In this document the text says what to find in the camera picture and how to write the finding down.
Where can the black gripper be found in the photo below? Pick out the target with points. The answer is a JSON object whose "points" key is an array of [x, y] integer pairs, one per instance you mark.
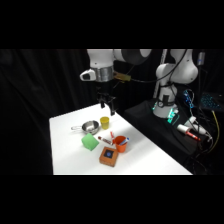
{"points": [[106, 97]]}

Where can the wooden block with blue button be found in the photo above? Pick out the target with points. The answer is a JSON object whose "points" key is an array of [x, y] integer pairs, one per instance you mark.
{"points": [[108, 156]]}

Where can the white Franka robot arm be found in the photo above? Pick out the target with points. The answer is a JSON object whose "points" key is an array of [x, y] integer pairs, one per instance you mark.
{"points": [[100, 61]]}

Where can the yellow plastic cup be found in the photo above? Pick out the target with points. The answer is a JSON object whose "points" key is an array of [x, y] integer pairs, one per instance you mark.
{"points": [[104, 122]]}

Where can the silver metal saucepan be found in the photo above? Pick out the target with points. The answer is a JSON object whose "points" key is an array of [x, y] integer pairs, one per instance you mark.
{"points": [[90, 126]]}

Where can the red whiteboard marker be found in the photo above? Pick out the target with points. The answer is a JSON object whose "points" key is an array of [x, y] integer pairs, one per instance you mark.
{"points": [[112, 135]]}

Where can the brown whiteboard marker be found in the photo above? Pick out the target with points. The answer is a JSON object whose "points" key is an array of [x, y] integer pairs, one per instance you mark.
{"points": [[105, 140]]}

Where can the blue whiteboard marker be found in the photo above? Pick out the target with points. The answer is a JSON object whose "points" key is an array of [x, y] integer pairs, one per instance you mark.
{"points": [[124, 141]]}

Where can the green sponge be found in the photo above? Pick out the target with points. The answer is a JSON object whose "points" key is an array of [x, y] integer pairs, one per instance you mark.
{"points": [[90, 142]]}

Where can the black robot stand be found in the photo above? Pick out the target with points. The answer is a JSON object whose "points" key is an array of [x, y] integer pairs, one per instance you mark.
{"points": [[150, 130]]}

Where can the small green light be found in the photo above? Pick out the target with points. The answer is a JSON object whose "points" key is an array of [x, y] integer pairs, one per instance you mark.
{"points": [[173, 115]]}

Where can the black curtain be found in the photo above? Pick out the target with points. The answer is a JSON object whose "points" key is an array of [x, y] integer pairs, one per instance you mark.
{"points": [[33, 100]]}

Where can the blue circuit board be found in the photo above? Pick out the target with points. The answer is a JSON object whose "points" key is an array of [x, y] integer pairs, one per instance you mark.
{"points": [[188, 98]]}

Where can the white cylinder with red tip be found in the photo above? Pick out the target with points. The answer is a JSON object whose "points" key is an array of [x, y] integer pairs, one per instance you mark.
{"points": [[186, 130]]}

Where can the laptop with blue lit keyboard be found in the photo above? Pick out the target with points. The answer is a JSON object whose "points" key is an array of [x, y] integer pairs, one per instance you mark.
{"points": [[210, 101]]}

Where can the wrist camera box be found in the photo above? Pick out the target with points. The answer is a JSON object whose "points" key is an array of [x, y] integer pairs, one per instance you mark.
{"points": [[121, 77]]}

